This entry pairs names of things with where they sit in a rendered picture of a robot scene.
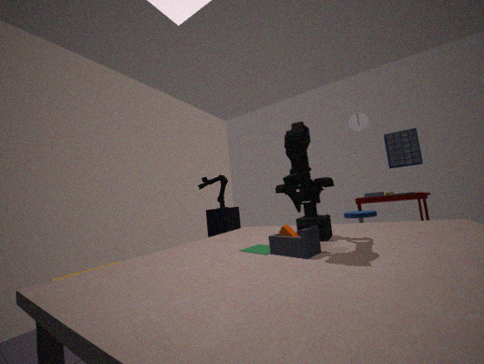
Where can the orange l-shaped part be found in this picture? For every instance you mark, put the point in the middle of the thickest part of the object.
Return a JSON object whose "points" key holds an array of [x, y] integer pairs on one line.
{"points": [[287, 231]]}

